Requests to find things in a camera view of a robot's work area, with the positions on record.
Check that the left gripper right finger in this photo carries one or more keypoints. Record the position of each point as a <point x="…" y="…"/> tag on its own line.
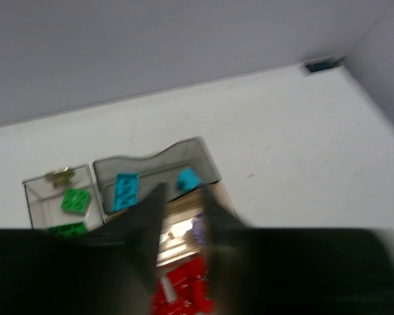
<point x="255" y="270"/>

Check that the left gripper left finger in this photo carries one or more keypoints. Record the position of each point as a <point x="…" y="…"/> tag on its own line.
<point x="109" y="270"/>

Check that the green lego brick carried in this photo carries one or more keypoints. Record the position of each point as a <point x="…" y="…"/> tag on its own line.
<point x="66" y="231"/>

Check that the red 2x4 lego brick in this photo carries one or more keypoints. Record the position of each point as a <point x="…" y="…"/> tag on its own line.
<point x="183" y="289"/>

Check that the lilac lego brick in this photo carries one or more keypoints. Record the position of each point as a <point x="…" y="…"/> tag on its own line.
<point x="198" y="229"/>

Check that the green upside-down 2x2 lego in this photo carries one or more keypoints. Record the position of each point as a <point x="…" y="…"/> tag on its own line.
<point x="75" y="201"/>

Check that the teal 2x4 lego brick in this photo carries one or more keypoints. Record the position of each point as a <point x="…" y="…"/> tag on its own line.
<point x="125" y="191"/>

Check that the light blue small lego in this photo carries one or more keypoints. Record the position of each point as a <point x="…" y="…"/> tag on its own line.
<point x="188" y="180"/>

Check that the amber tinted container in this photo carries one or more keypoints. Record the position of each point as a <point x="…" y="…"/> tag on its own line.
<point x="176" y="240"/>

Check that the tall clear narrow container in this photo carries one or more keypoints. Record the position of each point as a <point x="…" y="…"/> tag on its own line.
<point x="43" y="201"/>

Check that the gold sticker in container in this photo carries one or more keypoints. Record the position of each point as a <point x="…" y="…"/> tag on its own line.
<point x="61" y="177"/>

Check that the grey smoked container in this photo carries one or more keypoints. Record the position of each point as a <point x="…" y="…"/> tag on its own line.
<point x="164" y="166"/>

